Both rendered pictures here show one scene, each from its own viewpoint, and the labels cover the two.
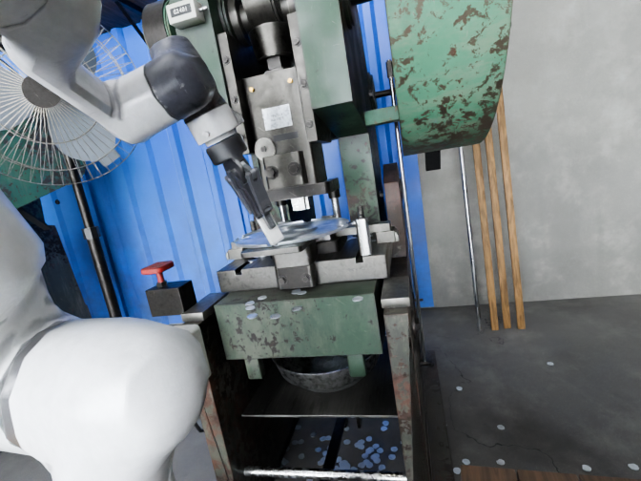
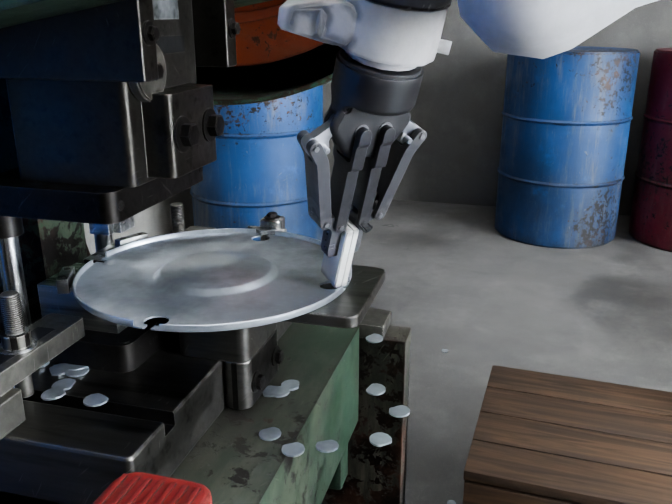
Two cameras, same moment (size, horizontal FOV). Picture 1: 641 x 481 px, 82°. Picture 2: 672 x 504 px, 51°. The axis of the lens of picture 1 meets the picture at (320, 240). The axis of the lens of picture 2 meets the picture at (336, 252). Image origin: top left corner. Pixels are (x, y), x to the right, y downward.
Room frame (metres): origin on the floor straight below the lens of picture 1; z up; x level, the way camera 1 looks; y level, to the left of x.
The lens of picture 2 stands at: (0.78, 0.77, 1.05)
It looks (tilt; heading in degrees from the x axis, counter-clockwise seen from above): 19 degrees down; 271
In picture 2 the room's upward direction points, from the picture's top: straight up
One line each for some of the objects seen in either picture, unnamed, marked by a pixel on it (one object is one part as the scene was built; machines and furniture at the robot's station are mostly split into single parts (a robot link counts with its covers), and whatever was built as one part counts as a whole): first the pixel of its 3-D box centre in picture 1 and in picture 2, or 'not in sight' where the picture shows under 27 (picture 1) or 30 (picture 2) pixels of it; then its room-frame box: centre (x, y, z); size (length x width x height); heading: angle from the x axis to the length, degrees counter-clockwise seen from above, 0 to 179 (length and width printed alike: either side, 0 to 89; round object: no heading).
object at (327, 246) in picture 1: (309, 242); (112, 312); (1.04, 0.03, 0.72); 0.20 x 0.16 x 0.03; 75
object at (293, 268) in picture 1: (291, 261); (259, 332); (0.87, 0.08, 0.72); 0.25 x 0.14 x 0.14; 165
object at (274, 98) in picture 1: (284, 129); (121, 21); (1.00, 0.04, 1.04); 0.17 x 0.15 x 0.30; 165
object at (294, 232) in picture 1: (292, 231); (216, 271); (0.91, 0.07, 0.78); 0.29 x 0.29 x 0.01
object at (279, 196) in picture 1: (300, 194); (99, 192); (1.04, 0.03, 0.86); 0.20 x 0.16 x 0.05; 75
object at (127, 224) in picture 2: (300, 202); (113, 212); (1.03, 0.04, 0.84); 0.05 x 0.03 x 0.04; 75
